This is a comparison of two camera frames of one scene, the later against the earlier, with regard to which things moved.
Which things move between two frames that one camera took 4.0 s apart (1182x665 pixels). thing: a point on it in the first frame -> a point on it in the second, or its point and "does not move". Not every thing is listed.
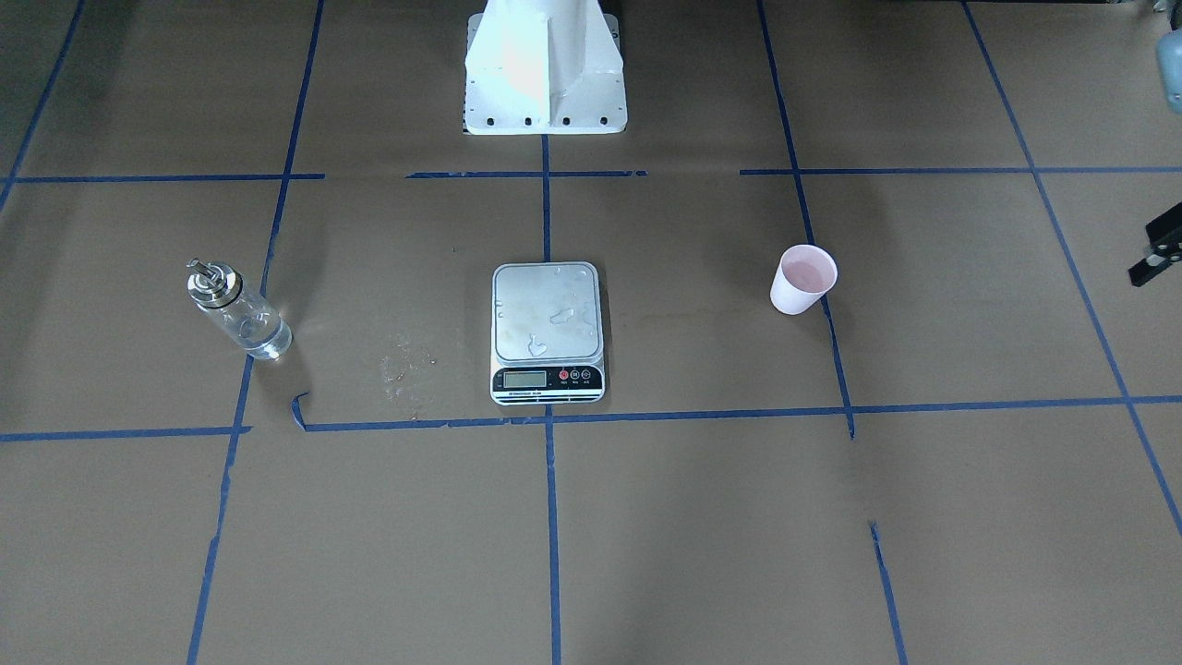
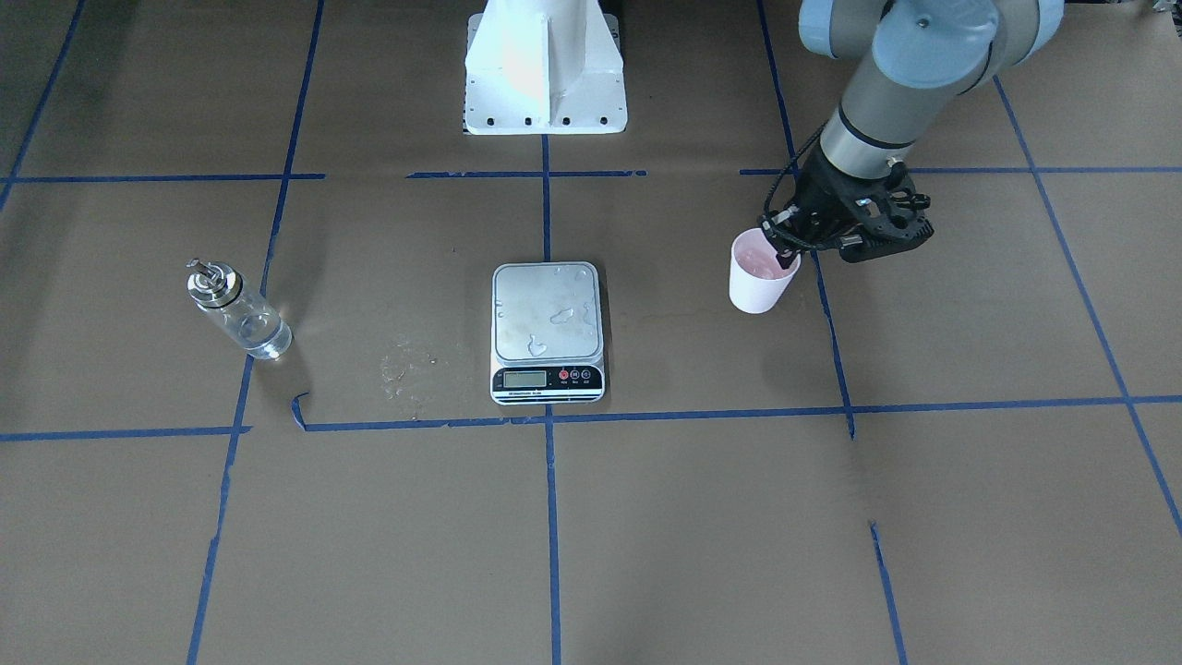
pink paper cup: [804, 273] -> [757, 283]
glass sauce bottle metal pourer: [250, 320] does not move
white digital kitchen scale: [547, 334] does not move
